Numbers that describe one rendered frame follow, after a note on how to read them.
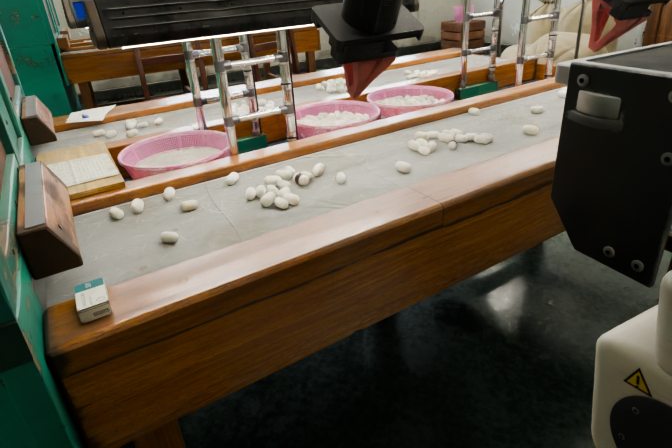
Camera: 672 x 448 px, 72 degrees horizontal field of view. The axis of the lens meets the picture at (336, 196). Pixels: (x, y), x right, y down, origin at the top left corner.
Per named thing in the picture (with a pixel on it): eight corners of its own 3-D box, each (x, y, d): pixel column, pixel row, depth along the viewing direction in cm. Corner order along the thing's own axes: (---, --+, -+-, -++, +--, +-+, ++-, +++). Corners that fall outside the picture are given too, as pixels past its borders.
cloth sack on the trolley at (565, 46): (616, 82, 369) (626, 32, 353) (552, 97, 339) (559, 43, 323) (556, 72, 414) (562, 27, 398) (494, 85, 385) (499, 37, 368)
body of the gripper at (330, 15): (308, 22, 48) (316, -51, 43) (390, 12, 52) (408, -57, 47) (335, 58, 45) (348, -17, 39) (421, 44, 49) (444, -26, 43)
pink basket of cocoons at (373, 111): (397, 137, 138) (397, 105, 133) (344, 167, 119) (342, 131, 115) (327, 125, 153) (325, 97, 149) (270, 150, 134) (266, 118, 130)
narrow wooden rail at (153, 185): (611, 97, 170) (617, 66, 165) (56, 264, 88) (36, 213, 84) (597, 94, 174) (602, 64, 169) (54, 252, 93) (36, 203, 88)
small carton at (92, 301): (113, 313, 57) (108, 300, 56) (81, 324, 55) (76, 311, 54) (106, 289, 61) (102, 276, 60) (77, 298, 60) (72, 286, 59)
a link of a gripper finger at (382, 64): (303, 85, 55) (311, 10, 48) (356, 75, 57) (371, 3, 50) (328, 122, 51) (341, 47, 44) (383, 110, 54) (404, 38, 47)
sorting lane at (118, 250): (711, 92, 144) (713, 85, 143) (51, 325, 62) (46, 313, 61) (615, 79, 167) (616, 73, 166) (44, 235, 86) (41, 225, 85)
